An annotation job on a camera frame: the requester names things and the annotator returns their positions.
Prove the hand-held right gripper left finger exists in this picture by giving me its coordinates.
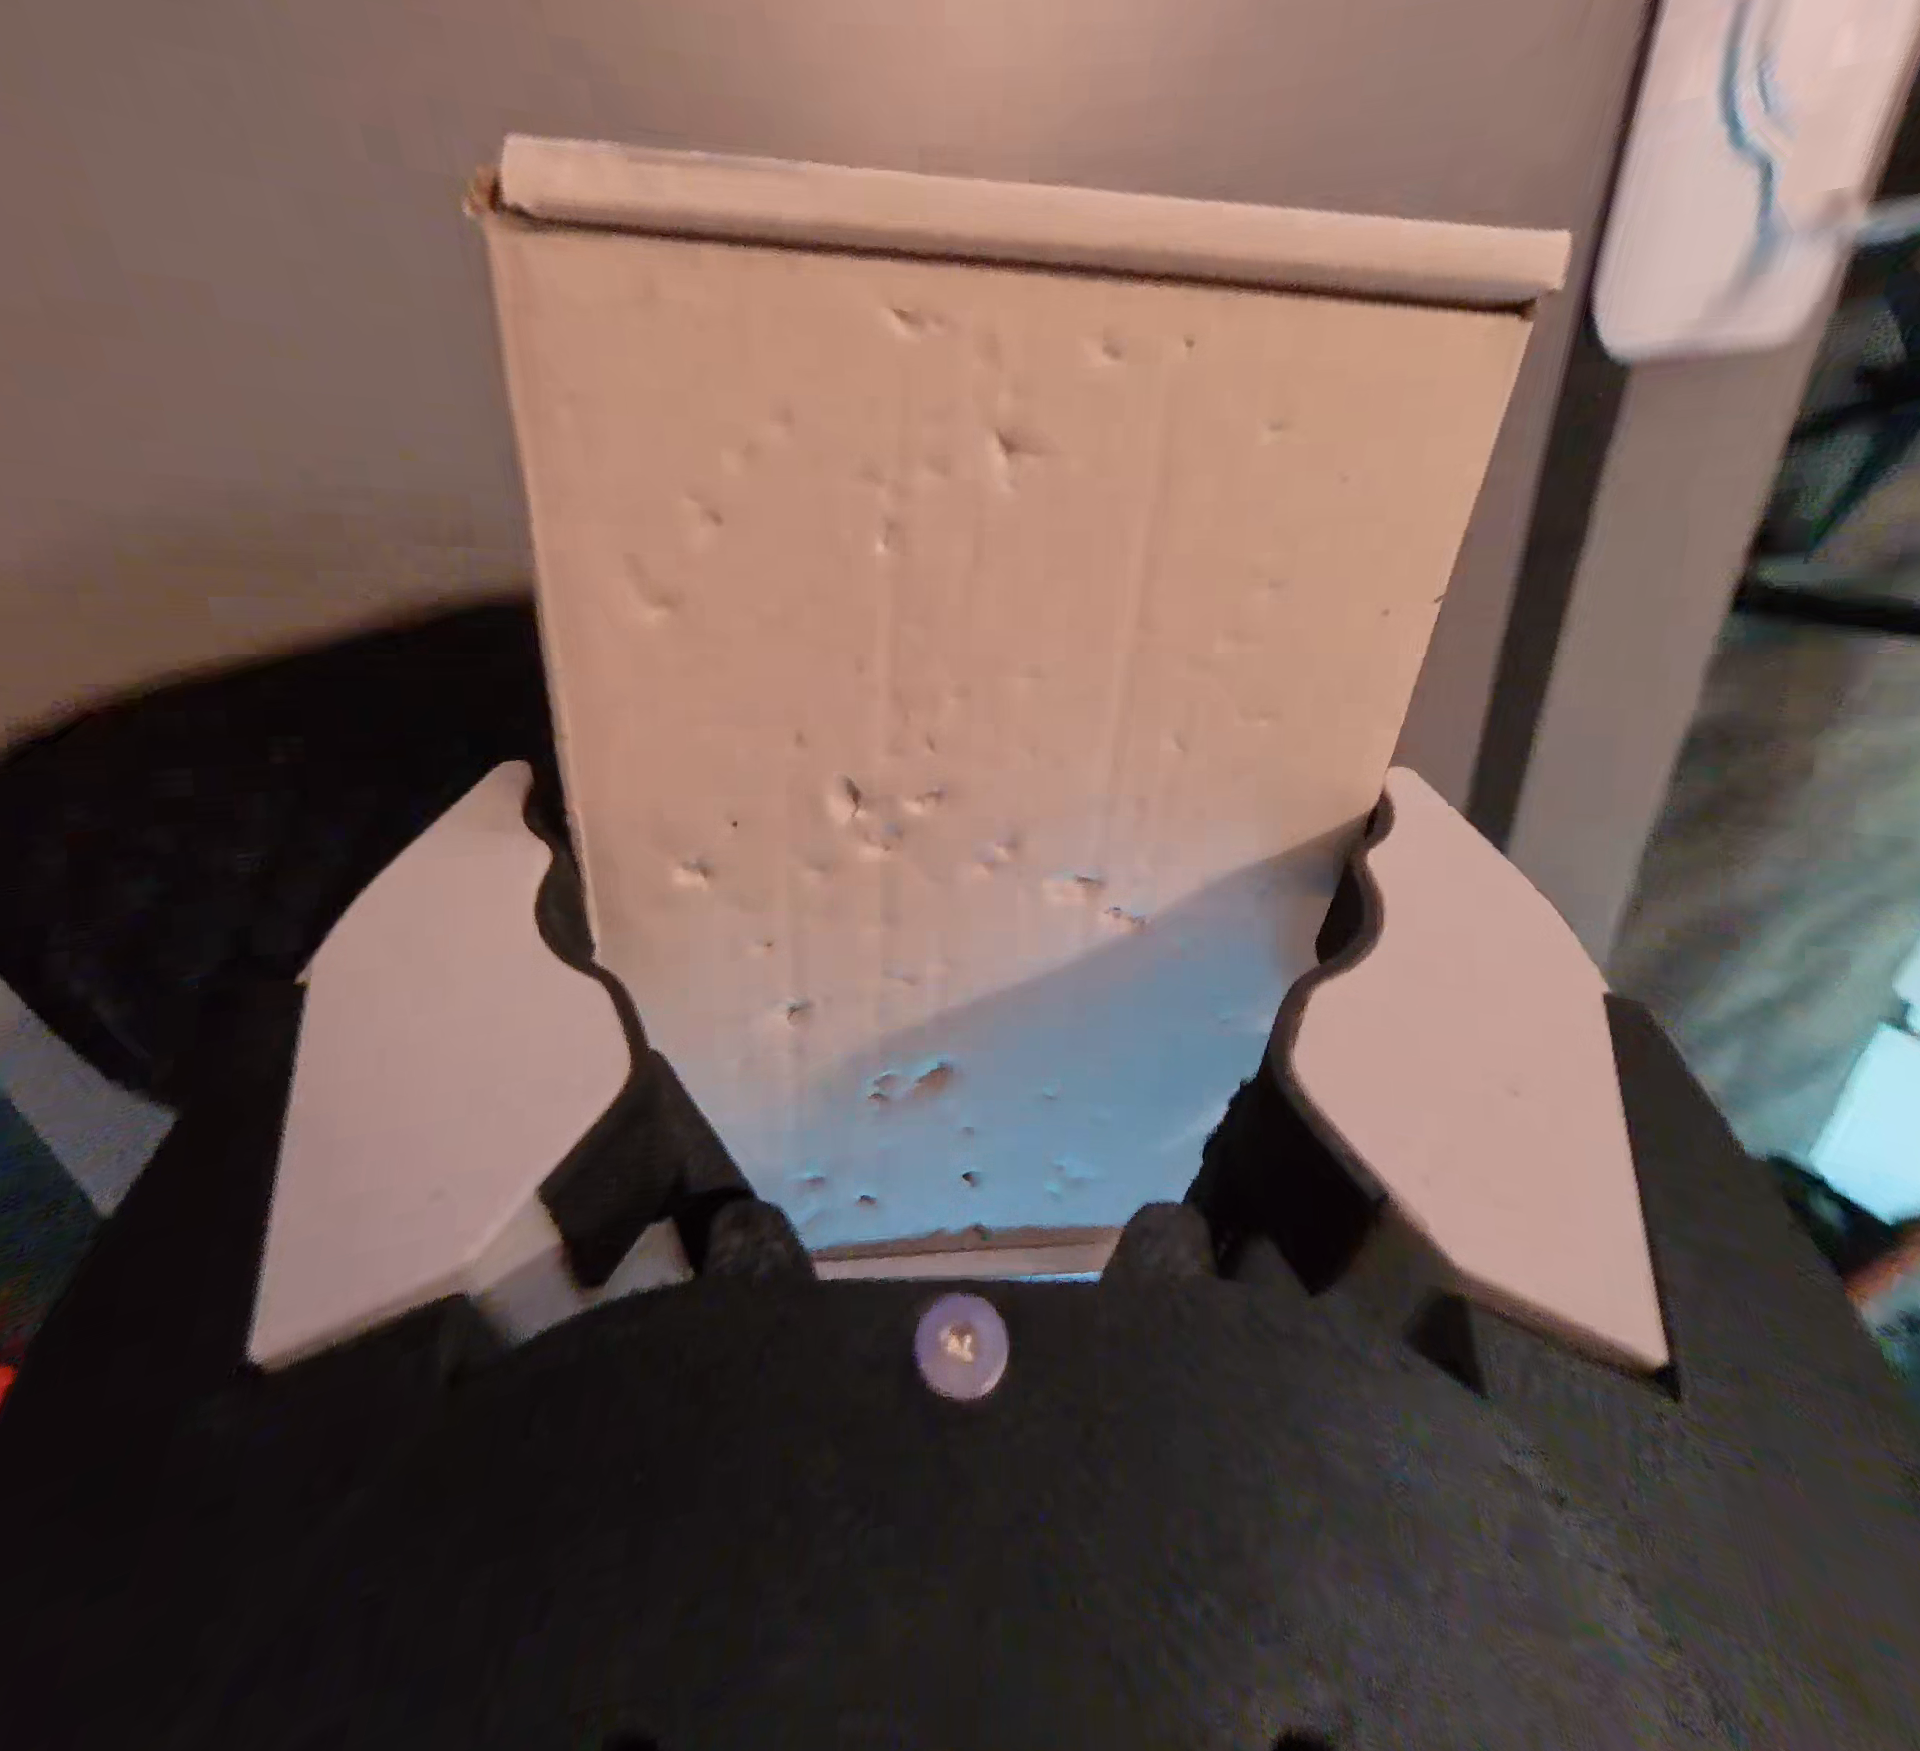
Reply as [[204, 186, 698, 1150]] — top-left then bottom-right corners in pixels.
[[245, 759, 696, 1374]]

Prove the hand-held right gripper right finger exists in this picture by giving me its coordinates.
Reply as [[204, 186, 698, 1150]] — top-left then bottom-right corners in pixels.
[[1278, 765, 1675, 1383]]

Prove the white cardboard mailer box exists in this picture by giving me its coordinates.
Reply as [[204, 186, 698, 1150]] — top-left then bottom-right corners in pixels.
[[460, 131, 1577, 1286]]

